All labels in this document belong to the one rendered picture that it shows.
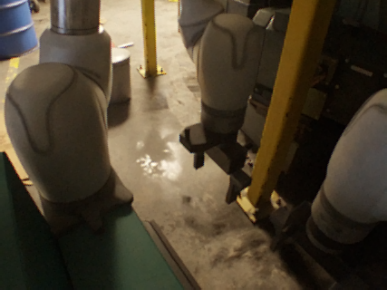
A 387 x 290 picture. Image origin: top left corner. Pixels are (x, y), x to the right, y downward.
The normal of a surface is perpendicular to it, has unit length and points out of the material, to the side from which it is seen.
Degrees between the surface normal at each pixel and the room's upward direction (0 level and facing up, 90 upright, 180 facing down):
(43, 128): 70
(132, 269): 0
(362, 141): 82
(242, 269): 0
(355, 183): 91
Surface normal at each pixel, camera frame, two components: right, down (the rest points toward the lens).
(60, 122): 0.55, 0.25
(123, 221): 0.04, -0.77
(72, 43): 0.33, 0.02
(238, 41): 0.15, 0.37
